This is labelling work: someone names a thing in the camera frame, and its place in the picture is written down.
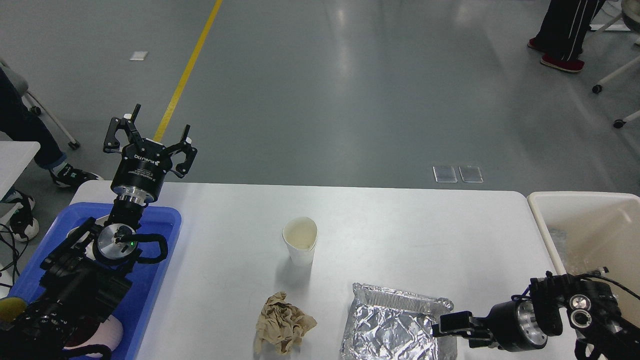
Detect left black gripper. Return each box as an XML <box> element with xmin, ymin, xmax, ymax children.
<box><xmin>102</xmin><ymin>103</ymin><xmax>198</xmax><ymax>205</ymax></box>

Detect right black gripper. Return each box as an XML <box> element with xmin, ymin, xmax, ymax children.
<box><xmin>432</xmin><ymin>300</ymin><xmax>548</xmax><ymax>353</ymax></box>

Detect aluminium foil tray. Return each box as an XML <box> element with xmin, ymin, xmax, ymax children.
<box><xmin>340</xmin><ymin>282</ymin><xmax>458</xmax><ymax>360</ymax></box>

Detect pink mug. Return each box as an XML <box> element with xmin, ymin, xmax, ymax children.
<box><xmin>64</xmin><ymin>315</ymin><xmax>124</xmax><ymax>352</ymax></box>

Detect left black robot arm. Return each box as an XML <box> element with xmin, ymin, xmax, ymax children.
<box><xmin>1</xmin><ymin>104</ymin><xmax>198</xmax><ymax>360</ymax></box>

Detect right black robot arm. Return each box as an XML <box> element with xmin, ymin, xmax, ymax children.
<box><xmin>431</xmin><ymin>267</ymin><xmax>640</xmax><ymax>360</ymax></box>

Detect blue plastic tray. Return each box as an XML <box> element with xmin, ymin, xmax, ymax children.
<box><xmin>1</xmin><ymin>202</ymin><xmax>182</xmax><ymax>360</ymax></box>

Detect black white sneaker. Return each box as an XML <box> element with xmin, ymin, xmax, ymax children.
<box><xmin>49</xmin><ymin>162</ymin><xmax>104</xmax><ymax>189</ymax></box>

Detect white side table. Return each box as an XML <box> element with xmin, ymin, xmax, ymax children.
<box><xmin>0</xmin><ymin>140</ymin><xmax>41</xmax><ymax>199</ymax></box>

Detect standing person in jeans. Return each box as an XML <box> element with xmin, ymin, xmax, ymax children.
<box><xmin>0</xmin><ymin>70</ymin><xmax>67</xmax><ymax>171</ymax></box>

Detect beige plastic waste bin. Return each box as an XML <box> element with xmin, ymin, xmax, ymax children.
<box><xmin>526</xmin><ymin>191</ymin><xmax>640</xmax><ymax>326</ymax></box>

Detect right clear floor plate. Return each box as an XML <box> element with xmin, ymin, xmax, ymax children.
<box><xmin>458</xmin><ymin>165</ymin><xmax>484</xmax><ymax>183</ymax></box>

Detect clear floor plate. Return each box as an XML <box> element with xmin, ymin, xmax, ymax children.
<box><xmin>432</xmin><ymin>165</ymin><xmax>458</xmax><ymax>183</ymax></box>
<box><xmin>458</xmin><ymin>165</ymin><xmax>484</xmax><ymax>183</ymax></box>

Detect left clear floor plate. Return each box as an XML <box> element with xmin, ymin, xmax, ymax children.
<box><xmin>432</xmin><ymin>165</ymin><xmax>458</xmax><ymax>183</ymax></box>

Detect white paper cup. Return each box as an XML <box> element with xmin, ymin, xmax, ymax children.
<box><xmin>282</xmin><ymin>216</ymin><xmax>318</xmax><ymax>267</ymax></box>

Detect crumpled brown paper napkin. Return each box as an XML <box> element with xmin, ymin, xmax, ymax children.
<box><xmin>253</xmin><ymin>291</ymin><xmax>318</xmax><ymax>356</ymax></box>

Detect dark blue mug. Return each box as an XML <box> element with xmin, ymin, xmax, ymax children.
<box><xmin>0</xmin><ymin>297</ymin><xmax>28</xmax><ymax>323</ymax></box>

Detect walking person in tracksuit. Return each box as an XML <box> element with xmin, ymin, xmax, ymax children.
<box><xmin>526</xmin><ymin>0</ymin><xmax>605</xmax><ymax>74</ymax></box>

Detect white chair base with castors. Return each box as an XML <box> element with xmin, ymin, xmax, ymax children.
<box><xmin>585</xmin><ymin>0</ymin><xmax>640</xmax><ymax>129</ymax></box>

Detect black cables at left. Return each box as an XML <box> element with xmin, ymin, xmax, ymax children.
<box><xmin>0</xmin><ymin>222</ymin><xmax>31</xmax><ymax>288</ymax></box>

